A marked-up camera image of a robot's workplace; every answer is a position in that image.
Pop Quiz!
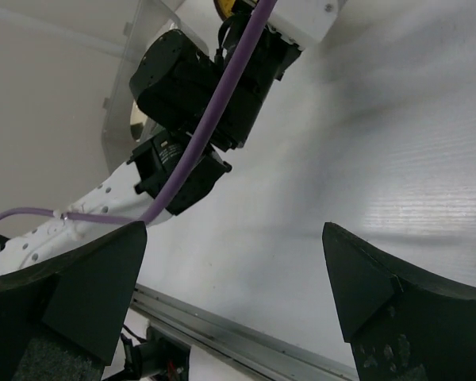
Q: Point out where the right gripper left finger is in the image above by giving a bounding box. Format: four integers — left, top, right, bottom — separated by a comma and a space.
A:
0, 221, 147, 380

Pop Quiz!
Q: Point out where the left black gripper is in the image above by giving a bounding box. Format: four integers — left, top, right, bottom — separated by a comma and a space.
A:
129, 11, 305, 154

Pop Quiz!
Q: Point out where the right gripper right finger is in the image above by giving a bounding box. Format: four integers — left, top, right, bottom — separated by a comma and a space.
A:
322, 222, 476, 380

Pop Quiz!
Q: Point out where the cream plate black patch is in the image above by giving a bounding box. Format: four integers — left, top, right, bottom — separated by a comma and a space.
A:
129, 102, 148, 141

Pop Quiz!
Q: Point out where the yellow patterned plate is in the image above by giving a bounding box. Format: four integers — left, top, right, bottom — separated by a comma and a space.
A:
213, 0, 236, 21

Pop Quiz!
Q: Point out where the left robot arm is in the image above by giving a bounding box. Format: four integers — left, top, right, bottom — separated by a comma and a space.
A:
0, 13, 301, 275

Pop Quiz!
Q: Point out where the aluminium rail frame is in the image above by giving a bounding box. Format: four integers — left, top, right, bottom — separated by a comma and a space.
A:
130, 284, 359, 380

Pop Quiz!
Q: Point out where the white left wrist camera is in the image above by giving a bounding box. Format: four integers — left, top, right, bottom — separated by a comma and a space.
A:
229, 0, 348, 51

